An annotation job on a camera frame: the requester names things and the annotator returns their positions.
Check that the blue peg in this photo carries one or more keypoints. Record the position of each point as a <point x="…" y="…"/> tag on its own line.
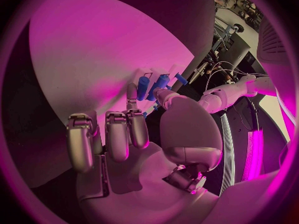
<point x="181" y="79"/>

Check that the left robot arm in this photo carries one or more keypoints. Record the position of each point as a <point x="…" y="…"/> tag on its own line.
<point x="233" y="91"/>

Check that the small blue plug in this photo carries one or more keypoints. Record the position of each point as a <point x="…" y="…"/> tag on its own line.
<point x="156" y="107"/>
<point x="145" y="114"/>

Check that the white task board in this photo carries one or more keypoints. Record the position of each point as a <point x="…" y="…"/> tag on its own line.
<point x="93" y="50"/>

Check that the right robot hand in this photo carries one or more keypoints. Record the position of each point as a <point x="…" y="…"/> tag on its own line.
<point x="140" y="181"/>

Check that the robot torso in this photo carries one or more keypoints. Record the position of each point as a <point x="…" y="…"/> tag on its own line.
<point x="240" y="119"/>

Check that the blue long cylinder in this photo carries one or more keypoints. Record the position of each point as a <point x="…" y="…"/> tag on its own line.
<point x="143" y="87"/>
<point x="160" y="82"/>

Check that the glowing light bar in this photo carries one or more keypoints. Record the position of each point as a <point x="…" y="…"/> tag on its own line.
<point x="253" y="153"/>

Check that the black monitor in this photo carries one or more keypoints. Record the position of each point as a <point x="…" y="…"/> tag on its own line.
<point x="239" y="48"/>

